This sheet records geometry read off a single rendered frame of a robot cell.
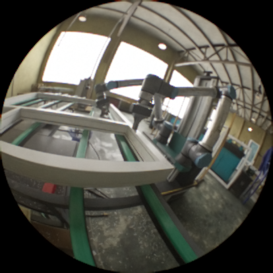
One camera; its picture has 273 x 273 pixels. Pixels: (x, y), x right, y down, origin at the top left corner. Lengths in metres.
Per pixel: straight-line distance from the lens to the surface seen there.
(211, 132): 0.80
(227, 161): 3.83
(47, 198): 0.33
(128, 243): 1.14
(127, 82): 0.94
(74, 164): 0.24
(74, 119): 0.62
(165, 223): 0.30
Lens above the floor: 1.10
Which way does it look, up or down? 20 degrees down
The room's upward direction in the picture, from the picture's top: 20 degrees clockwise
